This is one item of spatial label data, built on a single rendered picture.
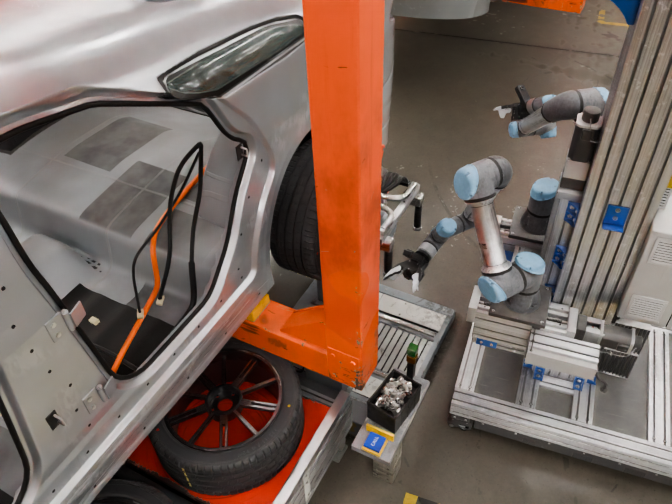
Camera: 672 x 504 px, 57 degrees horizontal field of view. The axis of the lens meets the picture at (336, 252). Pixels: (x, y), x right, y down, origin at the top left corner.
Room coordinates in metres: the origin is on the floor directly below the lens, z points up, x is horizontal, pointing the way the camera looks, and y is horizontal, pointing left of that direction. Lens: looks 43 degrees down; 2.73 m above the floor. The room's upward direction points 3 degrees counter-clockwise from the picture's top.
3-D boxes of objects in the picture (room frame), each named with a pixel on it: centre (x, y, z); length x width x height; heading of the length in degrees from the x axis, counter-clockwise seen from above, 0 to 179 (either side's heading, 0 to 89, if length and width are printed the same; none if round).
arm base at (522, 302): (1.70, -0.75, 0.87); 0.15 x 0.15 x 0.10
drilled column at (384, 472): (1.41, -0.19, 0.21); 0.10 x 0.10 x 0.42; 60
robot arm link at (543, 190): (2.16, -0.94, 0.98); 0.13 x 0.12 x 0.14; 98
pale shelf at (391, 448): (1.43, -0.20, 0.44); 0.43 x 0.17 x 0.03; 150
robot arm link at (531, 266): (1.70, -0.74, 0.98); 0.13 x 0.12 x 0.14; 118
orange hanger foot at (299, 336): (1.77, 0.24, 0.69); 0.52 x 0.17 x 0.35; 60
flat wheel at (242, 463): (1.51, 0.50, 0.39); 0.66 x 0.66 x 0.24
